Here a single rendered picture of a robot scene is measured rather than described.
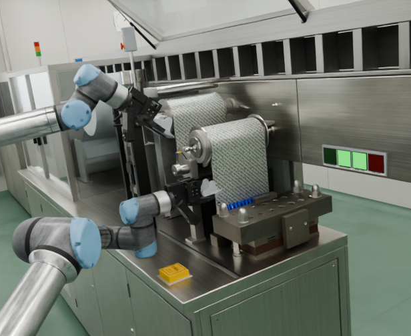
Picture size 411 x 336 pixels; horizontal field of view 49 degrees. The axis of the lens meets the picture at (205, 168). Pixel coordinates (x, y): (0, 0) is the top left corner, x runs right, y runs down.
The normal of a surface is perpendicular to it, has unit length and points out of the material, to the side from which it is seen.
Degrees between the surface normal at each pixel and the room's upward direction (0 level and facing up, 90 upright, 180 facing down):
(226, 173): 90
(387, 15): 90
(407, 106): 90
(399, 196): 90
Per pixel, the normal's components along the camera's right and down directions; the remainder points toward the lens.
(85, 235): 0.96, -0.11
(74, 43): 0.53, 0.14
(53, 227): -0.29, -0.73
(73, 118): 0.25, 0.20
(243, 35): -0.84, 0.22
